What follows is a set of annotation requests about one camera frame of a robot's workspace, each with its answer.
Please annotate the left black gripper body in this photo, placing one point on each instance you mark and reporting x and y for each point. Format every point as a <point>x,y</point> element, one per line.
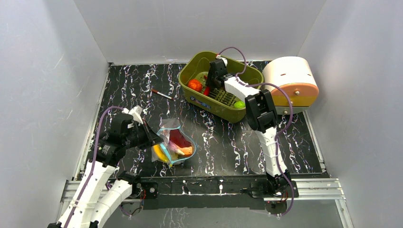
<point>140,136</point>

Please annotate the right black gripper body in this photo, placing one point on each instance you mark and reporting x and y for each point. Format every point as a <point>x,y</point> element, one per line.
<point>215,80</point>

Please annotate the red toy chili pepper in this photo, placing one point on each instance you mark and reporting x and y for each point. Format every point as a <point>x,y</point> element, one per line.
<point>207,88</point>

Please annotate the olive green plastic basket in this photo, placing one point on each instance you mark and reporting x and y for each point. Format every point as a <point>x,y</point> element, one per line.
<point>219,102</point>

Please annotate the yellow toy banana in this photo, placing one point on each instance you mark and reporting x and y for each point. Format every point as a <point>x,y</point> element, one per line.
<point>159,155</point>

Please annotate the orange toy papaya slice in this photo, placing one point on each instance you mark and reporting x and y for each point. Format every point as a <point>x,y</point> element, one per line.
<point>179,139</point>

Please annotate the clear zip top bag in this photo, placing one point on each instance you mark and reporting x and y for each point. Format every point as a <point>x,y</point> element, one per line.
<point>164,132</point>

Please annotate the purple toy eggplant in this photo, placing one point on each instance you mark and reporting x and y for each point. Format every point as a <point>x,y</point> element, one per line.
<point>175,148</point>

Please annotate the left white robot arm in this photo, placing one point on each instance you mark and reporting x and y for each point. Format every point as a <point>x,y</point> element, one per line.
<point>88,209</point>

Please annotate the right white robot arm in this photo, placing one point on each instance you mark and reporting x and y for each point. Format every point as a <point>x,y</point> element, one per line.
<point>262,118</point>

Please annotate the red orange toy tomato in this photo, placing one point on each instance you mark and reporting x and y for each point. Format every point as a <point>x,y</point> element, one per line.
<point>195,84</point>

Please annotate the green toy lime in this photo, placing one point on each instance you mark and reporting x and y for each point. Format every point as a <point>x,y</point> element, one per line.
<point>239,105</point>

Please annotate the marker pen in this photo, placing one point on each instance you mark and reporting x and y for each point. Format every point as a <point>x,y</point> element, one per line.
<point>161,94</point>

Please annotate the white orange cylindrical container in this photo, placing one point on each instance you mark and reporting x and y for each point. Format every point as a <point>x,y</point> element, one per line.
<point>294,76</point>

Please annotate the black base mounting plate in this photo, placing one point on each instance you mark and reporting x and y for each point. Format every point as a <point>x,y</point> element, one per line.
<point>203,192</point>

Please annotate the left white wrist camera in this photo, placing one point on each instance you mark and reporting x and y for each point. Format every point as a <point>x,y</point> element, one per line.
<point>135,113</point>

